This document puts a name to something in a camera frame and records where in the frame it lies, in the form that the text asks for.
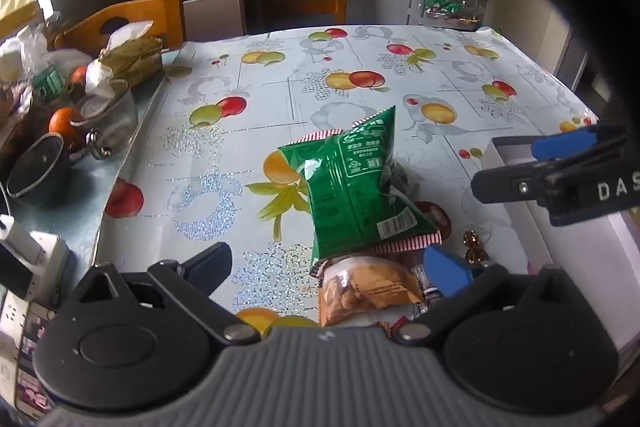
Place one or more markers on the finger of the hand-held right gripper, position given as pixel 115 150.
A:
pixel 565 144
pixel 510 184

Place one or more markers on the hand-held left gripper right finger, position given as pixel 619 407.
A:
pixel 447 272

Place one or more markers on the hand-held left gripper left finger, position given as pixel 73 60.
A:
pixel 210 264

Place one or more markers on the gold foil candy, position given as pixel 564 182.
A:
pixel 473 247

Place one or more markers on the white cardboard box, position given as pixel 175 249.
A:
pixel 575 257

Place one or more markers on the orange biscuit packet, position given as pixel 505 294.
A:
pixel 370 292

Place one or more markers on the green snack packet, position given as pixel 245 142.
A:
pixel 350 197

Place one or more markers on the fruit print tablecloth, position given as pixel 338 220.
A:
pixel 250 117

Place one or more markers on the white power strip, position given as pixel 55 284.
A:
pixel 52 267

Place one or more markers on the white charger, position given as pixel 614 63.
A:
pixel 17 237

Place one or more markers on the black power adapter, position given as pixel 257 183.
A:
pixel 12 272

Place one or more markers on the orange fruit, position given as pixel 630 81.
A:
pixel 62 124
pixel 79 76

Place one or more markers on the yellow green tissue pack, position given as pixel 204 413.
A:
pixel 130 57

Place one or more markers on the grey cabinet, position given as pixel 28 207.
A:
pixel 215 12

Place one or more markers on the wooden chair with oval cutout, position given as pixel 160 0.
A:
pixel 145 14

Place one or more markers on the clear plastic bag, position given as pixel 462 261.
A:
pixel 30 52

